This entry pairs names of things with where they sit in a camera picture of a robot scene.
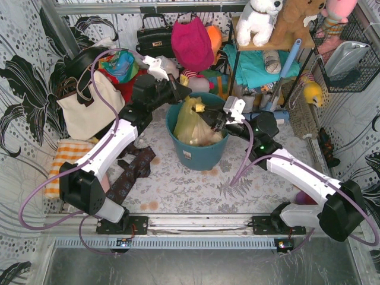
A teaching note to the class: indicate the brown teddy bear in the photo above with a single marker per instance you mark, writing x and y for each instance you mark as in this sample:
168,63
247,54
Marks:
294,19

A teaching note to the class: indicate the orange plush toy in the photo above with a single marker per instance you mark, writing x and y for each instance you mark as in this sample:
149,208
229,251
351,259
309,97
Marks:
215,36

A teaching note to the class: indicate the pink plush toy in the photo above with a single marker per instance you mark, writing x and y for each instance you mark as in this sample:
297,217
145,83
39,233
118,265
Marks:
336,14

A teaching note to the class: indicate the teal trash bin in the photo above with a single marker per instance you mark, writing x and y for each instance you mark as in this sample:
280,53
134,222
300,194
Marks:
196,158

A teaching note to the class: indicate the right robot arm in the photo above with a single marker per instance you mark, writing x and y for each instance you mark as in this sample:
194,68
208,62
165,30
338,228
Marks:
339,207

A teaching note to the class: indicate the cream canvas tote bag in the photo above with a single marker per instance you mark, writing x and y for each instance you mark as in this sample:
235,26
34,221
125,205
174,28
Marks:
84,121

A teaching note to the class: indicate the magenta fabric bag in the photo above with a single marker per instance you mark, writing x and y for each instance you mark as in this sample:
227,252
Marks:
191,45

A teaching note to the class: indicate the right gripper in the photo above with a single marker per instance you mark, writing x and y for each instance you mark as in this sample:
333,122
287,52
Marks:
219,119

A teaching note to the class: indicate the pink fuzzy case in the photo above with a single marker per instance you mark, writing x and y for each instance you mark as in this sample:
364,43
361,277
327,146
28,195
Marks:
105,183

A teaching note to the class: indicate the yellow plush duck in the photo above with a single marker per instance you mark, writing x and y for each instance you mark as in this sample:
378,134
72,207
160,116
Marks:
312,91

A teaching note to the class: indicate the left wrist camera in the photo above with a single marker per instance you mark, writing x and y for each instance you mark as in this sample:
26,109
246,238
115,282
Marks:
154,68

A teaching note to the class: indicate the teal folded towel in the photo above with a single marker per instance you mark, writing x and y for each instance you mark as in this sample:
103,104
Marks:
250,69

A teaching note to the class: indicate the black wire basket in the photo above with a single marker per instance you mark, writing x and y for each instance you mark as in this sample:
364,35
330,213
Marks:
360,77

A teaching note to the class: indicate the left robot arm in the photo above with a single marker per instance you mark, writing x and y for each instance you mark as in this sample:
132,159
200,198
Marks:
79,183

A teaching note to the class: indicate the pink plush pig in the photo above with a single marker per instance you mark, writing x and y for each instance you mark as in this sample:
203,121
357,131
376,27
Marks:
195,81

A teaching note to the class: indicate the red garment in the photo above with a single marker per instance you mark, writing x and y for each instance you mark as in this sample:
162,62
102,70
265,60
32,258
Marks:
126,88

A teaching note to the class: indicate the brown floral necktie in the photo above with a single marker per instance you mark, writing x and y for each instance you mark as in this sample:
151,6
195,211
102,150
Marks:
136,164

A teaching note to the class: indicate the white plush lamb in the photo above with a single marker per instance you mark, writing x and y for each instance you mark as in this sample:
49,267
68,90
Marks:
169,66

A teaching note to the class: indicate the wooden metal shelf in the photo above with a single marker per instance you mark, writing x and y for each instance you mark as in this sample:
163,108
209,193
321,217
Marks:
285,46

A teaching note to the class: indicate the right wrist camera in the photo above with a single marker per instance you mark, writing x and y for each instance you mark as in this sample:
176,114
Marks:
233,109

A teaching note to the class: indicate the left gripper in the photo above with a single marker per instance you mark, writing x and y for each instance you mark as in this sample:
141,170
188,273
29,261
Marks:
173,88

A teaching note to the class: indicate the white plush dog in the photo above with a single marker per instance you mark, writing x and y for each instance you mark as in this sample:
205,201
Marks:
256,22

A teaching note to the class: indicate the rainbow striped cloth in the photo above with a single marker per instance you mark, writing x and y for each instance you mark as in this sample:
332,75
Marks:
219,82

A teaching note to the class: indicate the white sneaker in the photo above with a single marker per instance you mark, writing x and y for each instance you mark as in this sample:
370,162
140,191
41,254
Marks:
249,102

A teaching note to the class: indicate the silver foil pouch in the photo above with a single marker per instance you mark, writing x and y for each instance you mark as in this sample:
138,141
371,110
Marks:
345,57

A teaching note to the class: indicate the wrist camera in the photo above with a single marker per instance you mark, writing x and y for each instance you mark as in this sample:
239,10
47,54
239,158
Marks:
154,68
233,109

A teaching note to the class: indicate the yellow trash bag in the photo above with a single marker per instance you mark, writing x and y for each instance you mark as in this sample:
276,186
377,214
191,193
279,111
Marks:
190,129

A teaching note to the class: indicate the black hat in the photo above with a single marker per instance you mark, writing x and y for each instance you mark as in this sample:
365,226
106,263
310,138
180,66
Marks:
76,66

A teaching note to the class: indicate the black leather handbag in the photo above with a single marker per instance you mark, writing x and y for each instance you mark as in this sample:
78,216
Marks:
155,42

